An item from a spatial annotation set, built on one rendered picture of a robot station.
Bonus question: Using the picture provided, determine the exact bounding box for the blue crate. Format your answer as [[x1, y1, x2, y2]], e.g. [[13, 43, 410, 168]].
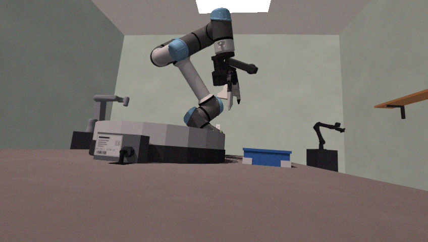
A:
[[242, 148, 292, 168]]

